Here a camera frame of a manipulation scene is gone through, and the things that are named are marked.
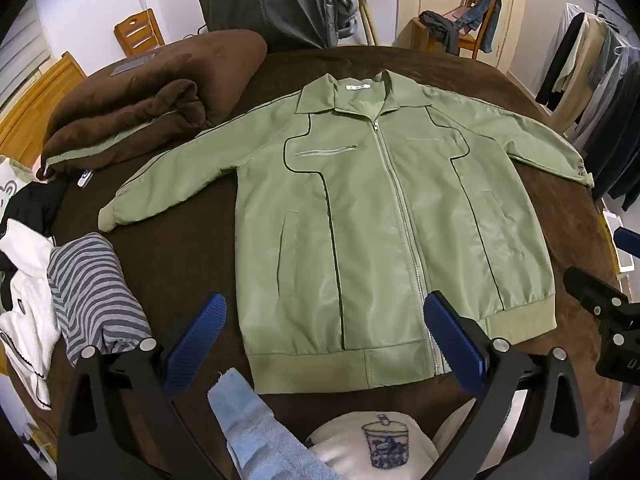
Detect pink garment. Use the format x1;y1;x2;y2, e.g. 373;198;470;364
445;5;482;36

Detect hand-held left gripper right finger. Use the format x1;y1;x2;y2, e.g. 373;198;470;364
422;290;598;480

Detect light blue towel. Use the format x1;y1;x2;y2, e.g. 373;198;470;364
207;367;332;480

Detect dark grey garment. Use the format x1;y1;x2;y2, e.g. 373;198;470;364
419;10;462;56

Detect grey striped shirt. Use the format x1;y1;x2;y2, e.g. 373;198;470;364
47;232;153;368

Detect wooden chair with clothes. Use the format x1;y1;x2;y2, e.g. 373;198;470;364
412;0;503;61

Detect wooden bed frame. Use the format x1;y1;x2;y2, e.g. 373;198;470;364
0;52;88;161

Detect hanging dark navy coat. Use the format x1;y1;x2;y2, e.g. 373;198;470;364
582;75;640;202

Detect white bear print garment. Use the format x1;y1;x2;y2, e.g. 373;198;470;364
0;156;37;222

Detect grey hooded jacket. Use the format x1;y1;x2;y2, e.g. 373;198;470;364
250;0;359;49

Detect metal clothes rack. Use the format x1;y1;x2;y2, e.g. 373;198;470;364
592;0;640;28

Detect blue jeans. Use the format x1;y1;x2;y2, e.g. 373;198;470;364
467;0;503;54

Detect white plastic box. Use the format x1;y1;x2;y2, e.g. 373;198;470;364
602;210;627;281

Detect folded brown quilt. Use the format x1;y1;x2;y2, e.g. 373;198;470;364
39;29;268;181

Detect wooden chair back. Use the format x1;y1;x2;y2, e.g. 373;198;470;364
114;8;166;58

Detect white window blind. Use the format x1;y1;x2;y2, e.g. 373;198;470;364
0;5;57;107

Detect cream sweatshirt with jar print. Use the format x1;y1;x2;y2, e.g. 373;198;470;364
305;409;453;480

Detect green zip jacket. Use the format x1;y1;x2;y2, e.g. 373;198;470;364
97;71;596;395

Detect white garment with black trim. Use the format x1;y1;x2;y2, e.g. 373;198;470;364
0;220;57;409

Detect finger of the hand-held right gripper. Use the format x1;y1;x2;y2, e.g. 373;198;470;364
563;266;632;311
614;227;640;262

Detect hanging black coat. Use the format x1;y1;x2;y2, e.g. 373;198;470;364
536;12;587;111

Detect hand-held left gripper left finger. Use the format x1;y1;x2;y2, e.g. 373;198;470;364
57;292;236;480

